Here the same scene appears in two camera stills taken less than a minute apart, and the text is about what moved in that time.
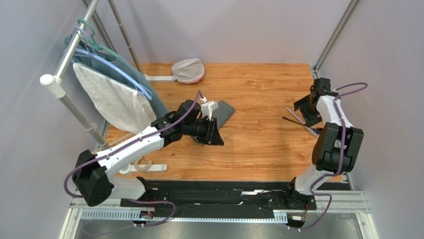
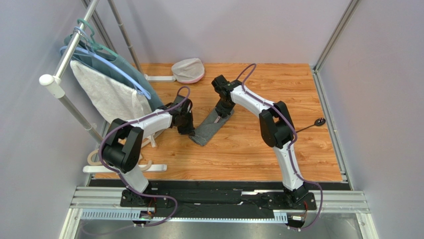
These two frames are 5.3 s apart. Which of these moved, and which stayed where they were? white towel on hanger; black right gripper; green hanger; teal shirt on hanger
Moved: black right gripper
Stayed: teal shirt on hanger; green hanger; white towel on hanger
